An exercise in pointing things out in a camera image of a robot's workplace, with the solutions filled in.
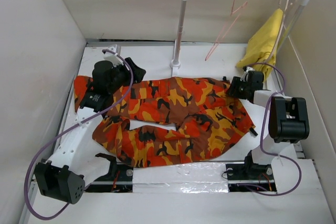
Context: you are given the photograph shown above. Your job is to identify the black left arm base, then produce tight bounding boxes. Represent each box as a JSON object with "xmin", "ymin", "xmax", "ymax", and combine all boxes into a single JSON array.
[{"xmin": 85, "ymin": 153, "xmax": 133, "ymax": 193}]

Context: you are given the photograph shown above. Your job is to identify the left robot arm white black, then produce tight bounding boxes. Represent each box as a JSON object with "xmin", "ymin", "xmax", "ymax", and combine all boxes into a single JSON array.
[{"xmin": 34, "ymin": 58, "xmax": 146, "ymax": 204}]

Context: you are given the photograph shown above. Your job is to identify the orange camouflage trousers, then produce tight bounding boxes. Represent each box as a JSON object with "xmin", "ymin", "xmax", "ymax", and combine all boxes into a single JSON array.
[{"xmin": 72, "ymin": 76, "xmax": 255, "ymax": 168}]

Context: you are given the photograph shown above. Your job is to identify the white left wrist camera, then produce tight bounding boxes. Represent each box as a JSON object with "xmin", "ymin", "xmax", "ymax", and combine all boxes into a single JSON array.
[{"xmin": 102, "ymin": 45, "xmax": 122, "ymax": 66}]

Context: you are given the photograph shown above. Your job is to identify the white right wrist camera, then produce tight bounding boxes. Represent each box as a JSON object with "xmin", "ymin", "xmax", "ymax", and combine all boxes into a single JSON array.
[{"xmin": 241, "ymin": 66, "xmax": 254, "ymax": 82}]

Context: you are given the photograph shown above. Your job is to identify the pink wire hanger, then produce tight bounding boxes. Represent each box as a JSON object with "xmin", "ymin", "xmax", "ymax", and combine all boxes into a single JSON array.
[{"xmin": 205, "ymin": 0, "xmax": 248, "ymax": 61}]

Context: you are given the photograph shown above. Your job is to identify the beige hanger holding garment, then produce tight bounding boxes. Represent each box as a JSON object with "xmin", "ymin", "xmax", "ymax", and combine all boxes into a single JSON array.
[{"xmin": 264, "ymin": 0, "xmax": 298, "ymax": 63}]

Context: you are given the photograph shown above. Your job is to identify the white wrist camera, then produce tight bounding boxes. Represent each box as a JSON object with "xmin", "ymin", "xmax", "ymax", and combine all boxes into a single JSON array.
[
  {"xmin": 241, "ymin": 66, "xmax": 254, "ymax": 82},
  {"xmin": 102, "ymin": 45, "xmax": 122, "ymax": 66}
]

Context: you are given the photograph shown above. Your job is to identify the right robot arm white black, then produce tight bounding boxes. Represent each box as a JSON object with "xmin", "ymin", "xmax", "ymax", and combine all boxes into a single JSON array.
[{"xmin": 227, "ymin": 68, "xmax": 310, "ymax": 179}]

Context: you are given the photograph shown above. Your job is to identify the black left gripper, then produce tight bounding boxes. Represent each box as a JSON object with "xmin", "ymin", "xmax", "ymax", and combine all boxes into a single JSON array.
[{"xmin": 108, "ymin": 58, "xmax": 145, "ymax": 94}]

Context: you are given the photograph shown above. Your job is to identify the yellow garment on hanger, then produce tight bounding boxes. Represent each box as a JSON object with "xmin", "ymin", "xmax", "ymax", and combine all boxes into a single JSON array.
[{"xmin": 236, "ymin": 8, "xmax": 283, "ymax": 68}]

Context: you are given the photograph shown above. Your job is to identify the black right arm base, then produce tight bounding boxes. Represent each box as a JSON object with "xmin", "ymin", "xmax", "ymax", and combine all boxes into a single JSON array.
[{"xmin": 222, "ymin": 156, "xmax": 277, "ymax": 193}]

